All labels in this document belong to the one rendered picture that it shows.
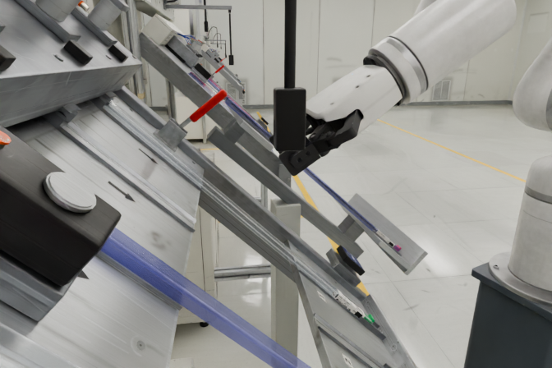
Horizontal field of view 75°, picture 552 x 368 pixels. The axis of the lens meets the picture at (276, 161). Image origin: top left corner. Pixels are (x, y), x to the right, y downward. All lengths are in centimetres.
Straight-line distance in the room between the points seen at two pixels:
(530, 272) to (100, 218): 81
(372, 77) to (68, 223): 34
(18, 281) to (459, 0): 47
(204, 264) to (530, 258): 110
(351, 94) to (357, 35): 804
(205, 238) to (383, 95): 114
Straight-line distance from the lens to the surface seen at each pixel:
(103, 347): 21
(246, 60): 794
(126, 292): 24
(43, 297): 19
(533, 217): 85
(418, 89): 47
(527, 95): 82
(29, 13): 35
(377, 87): 43
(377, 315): 67
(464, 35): 48
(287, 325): 99
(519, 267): 90
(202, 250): 149
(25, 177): 18
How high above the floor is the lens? 114
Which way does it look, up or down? 16 degrees down
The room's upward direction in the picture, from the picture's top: straight up
